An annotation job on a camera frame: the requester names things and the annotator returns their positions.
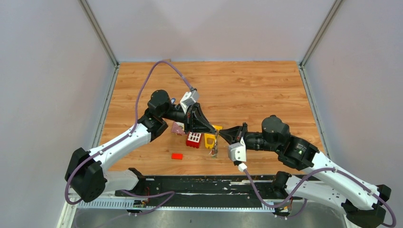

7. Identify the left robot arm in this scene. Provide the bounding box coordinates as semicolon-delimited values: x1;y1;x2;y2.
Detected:
65;90;217;204

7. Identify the purple cable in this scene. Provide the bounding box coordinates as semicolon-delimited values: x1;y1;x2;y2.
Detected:
238;163;397;228
64;60;197;217

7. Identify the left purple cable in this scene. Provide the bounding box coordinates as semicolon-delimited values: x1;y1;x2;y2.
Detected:
64;60;197;217

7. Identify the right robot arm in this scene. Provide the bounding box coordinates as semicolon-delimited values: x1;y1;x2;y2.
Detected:
219;115;392;228

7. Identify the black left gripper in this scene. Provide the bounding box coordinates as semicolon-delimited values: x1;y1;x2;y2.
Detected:
162;102;217;135

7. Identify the aluminium front rail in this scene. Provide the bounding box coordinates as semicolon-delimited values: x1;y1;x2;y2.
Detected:
67;177;354;212

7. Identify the small orange-red block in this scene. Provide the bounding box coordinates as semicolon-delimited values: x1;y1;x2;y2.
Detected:
171;153;183;160

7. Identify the red window block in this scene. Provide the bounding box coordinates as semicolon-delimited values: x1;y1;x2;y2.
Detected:
186;132;202;149

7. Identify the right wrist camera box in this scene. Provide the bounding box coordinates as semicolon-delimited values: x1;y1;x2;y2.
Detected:
228;137;247;162

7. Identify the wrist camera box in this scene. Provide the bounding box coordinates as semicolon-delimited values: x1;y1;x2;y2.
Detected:
228;137;247;162
180;88;200;113

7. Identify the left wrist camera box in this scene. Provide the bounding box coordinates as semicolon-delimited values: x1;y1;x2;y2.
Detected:
180;88;200;113

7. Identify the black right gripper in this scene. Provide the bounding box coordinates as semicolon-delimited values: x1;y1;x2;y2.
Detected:
218;123;279;152

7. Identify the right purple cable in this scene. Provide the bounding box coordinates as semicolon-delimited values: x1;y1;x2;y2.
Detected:
238;163;397;228

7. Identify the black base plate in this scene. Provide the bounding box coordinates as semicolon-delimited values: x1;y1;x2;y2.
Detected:
128;175;288;200

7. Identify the large metal keyring with tags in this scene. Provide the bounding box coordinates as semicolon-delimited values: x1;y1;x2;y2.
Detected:
210;132;219;157

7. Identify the yellow plastic triangle frame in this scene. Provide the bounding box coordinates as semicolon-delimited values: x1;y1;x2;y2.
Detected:
204;125;223;151

